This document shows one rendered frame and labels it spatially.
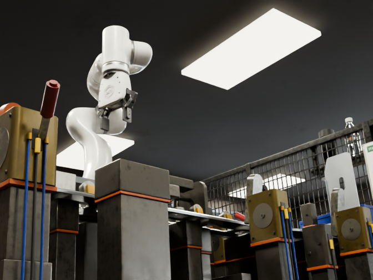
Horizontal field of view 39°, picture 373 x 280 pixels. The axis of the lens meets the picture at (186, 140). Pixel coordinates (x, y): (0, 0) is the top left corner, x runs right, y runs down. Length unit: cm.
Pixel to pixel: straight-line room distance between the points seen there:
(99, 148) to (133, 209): 99
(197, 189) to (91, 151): 47
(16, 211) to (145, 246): 26
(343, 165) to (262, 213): 78
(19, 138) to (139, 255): 30
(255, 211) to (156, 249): 38
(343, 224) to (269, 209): 35
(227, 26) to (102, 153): 295
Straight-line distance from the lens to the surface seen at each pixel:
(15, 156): 82
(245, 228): 145
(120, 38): 168
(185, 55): 504
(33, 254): 79
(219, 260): 167
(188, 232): 125
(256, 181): 133
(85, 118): 202
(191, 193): 166
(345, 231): 156
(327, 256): 143
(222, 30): 474
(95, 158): 190
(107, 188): 98
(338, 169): 201
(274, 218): 125
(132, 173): 97
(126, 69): 164
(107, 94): 162
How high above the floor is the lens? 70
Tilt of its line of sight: 22 degrees up
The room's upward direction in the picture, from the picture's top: 4 degrees counter-clockwise
